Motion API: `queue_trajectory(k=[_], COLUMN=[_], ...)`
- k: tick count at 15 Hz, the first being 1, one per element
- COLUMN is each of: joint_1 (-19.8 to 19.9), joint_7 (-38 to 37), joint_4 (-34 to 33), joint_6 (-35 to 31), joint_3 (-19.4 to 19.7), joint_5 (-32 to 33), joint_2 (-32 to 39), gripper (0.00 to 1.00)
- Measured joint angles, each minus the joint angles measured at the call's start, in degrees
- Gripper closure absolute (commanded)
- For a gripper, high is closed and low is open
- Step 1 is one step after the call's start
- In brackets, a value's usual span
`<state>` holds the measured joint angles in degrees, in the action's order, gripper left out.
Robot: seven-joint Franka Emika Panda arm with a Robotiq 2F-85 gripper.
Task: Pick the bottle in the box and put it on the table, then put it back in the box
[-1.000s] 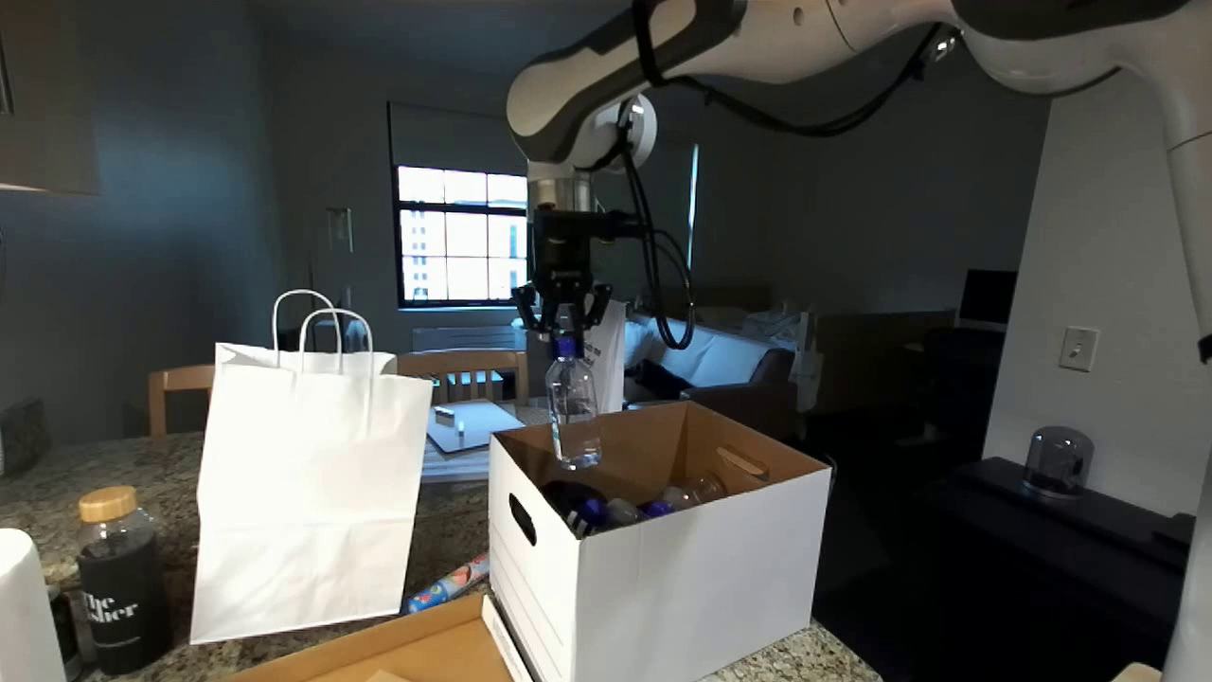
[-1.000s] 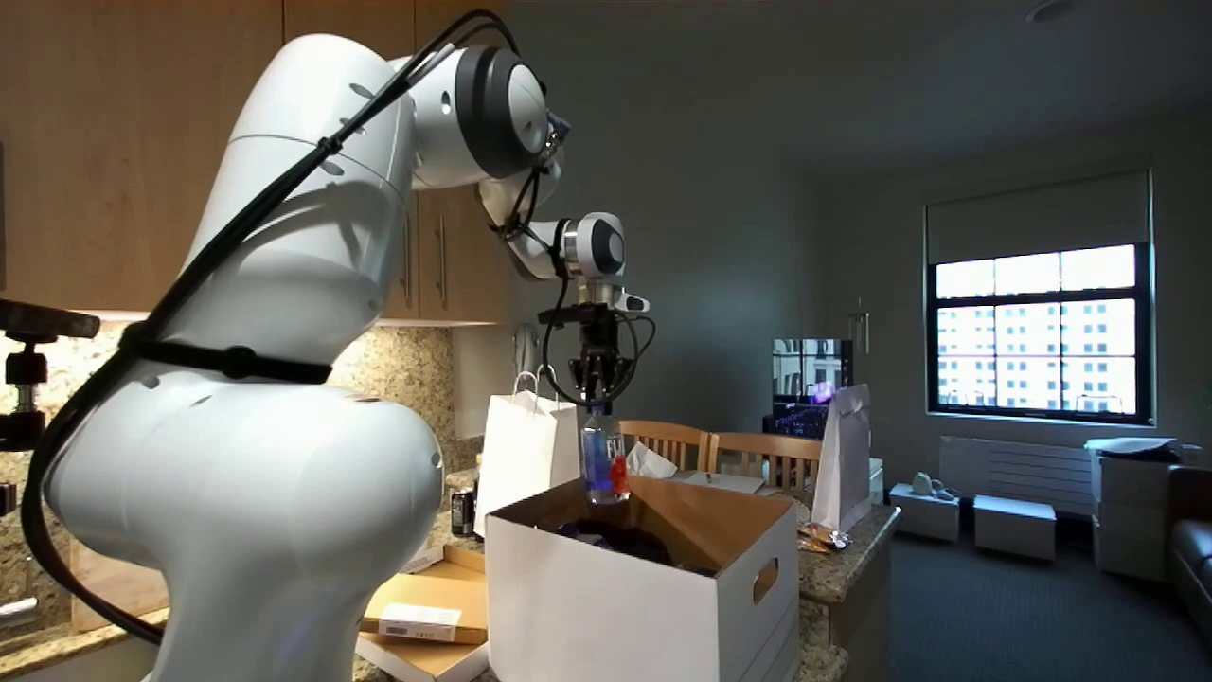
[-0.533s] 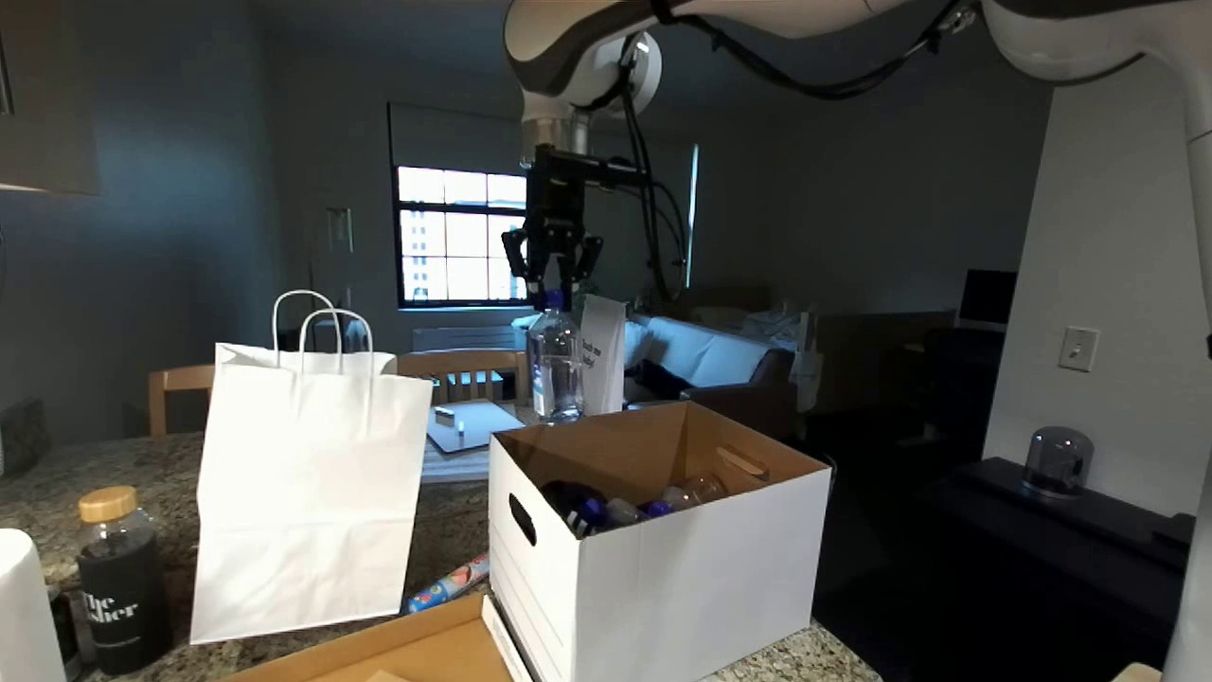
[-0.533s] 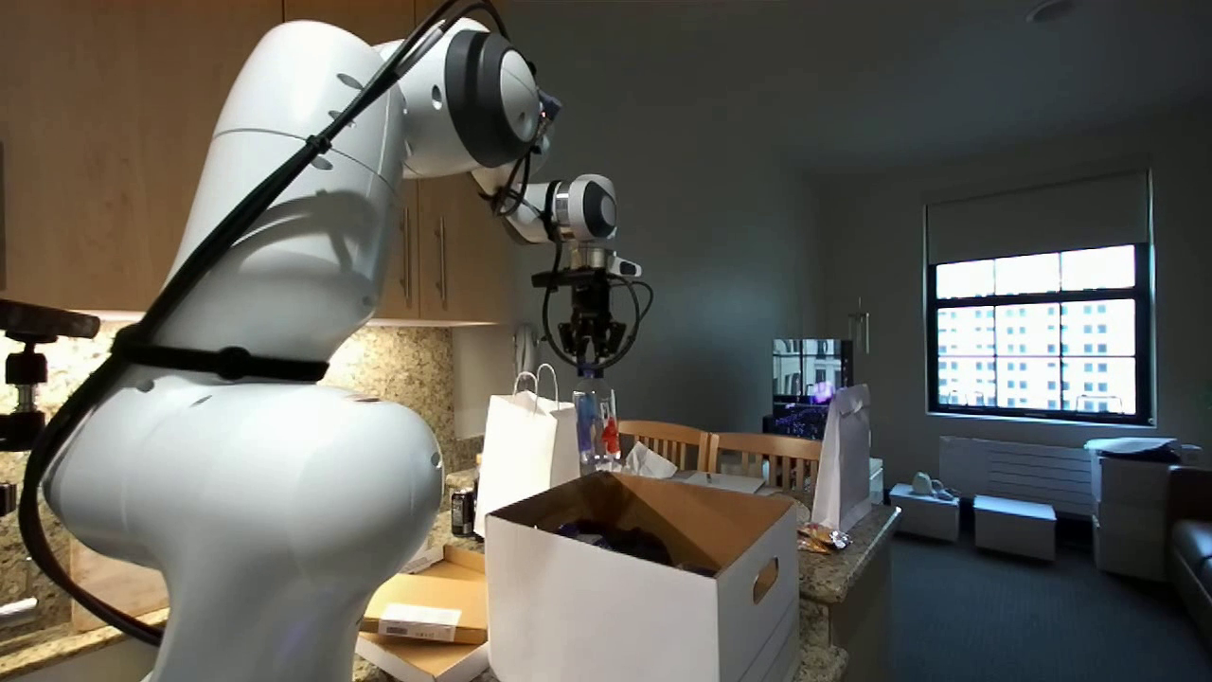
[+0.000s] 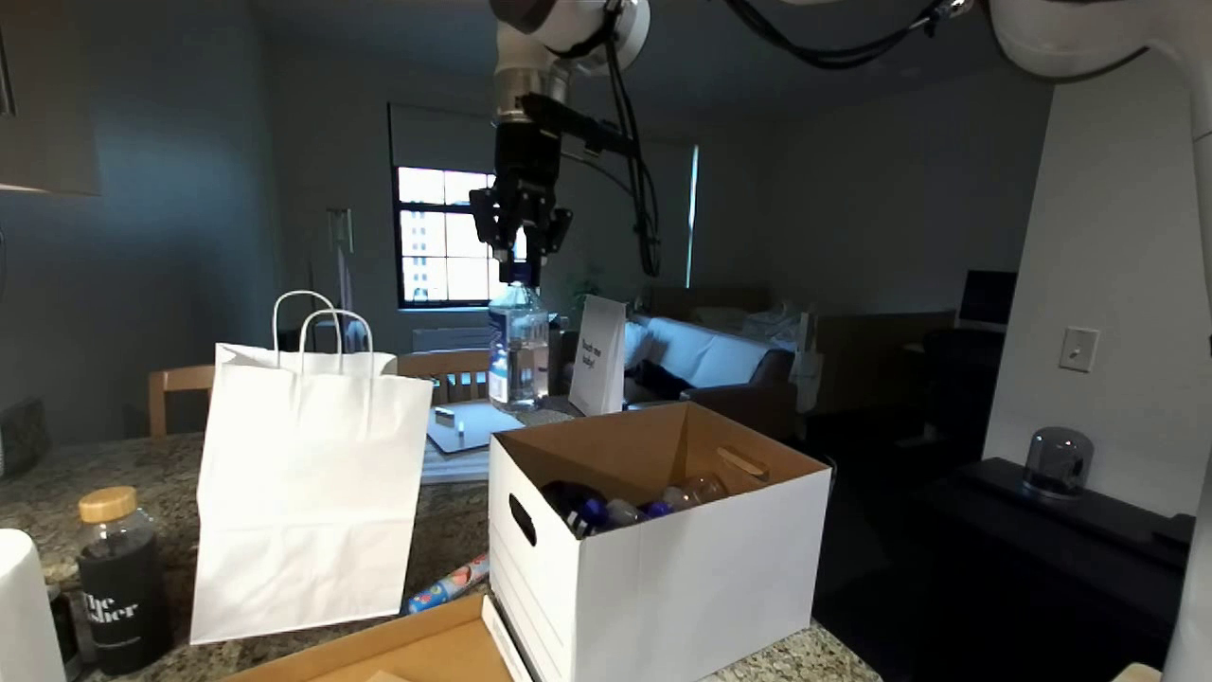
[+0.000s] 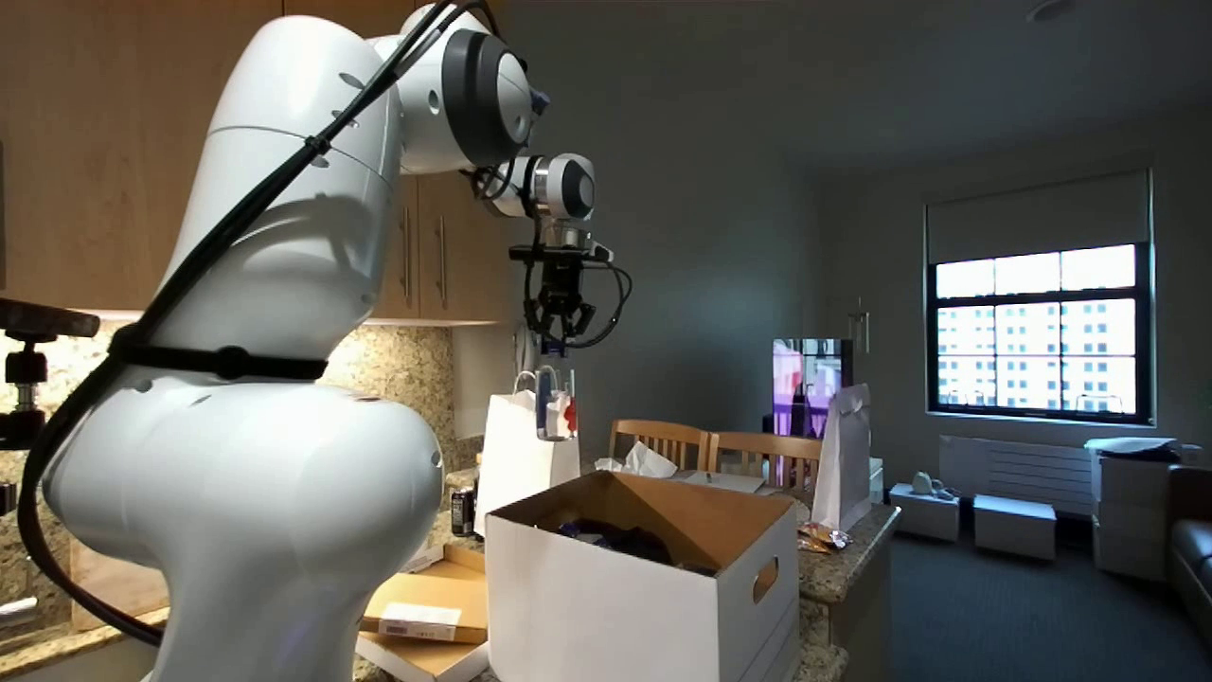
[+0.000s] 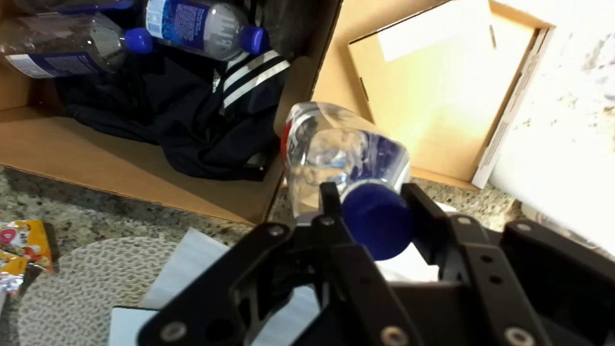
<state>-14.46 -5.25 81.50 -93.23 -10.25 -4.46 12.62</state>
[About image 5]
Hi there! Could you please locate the clear water bottle blue cap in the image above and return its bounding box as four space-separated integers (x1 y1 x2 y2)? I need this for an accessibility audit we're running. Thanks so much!
540 476 620 542
484 278 555 410
629 485 711 524

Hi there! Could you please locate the dark jar with wooden lid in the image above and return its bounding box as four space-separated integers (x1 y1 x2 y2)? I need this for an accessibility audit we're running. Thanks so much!
68 480 167 677

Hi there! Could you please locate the living room sofa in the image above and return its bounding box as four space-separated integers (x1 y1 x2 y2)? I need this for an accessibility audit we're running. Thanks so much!
620 302 812 439

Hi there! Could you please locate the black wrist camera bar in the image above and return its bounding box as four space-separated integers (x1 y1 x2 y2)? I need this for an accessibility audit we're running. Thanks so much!
516 92 641 162

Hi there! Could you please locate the colourful blue red tube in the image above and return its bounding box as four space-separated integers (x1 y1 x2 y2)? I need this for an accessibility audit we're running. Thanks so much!
400 548 491 617

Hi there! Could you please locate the dark monitor screen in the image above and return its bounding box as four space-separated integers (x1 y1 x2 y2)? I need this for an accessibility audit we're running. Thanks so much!
959 264 1023 335

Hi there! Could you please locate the light wooden chair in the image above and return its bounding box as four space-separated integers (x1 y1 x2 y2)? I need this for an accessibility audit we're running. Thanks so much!
395 347 497 410
145 361 218 439

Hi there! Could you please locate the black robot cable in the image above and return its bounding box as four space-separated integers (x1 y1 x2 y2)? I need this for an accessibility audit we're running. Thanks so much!
603 0 977 280

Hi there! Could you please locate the clear glass jar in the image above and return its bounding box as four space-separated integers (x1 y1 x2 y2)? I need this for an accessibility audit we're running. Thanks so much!
1018 426 1095 500

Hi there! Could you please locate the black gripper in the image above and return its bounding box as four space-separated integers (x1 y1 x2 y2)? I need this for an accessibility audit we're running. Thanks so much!
466 116 576 290

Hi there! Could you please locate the white wall outlet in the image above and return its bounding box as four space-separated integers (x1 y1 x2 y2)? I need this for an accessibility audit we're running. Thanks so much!
1058 327 1097 374

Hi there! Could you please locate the white paper bag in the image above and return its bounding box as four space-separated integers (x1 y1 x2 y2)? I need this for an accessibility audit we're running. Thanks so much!
184 284 439 648

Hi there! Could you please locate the dark side table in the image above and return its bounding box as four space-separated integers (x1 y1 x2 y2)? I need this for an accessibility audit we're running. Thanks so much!
912 453 1196 682

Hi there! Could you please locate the wooden tray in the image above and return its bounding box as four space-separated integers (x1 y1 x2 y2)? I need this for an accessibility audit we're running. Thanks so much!
237 587 540 682

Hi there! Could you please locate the white cardboard storage box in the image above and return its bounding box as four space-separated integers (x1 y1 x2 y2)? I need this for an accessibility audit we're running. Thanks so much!
484 398 838 682

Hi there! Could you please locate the bright gridded window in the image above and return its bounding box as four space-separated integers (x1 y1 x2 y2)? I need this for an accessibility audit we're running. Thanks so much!
395 162 502 311

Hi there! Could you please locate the light blue flat pad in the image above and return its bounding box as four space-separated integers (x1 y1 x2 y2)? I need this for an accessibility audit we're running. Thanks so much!
420 439 501 489

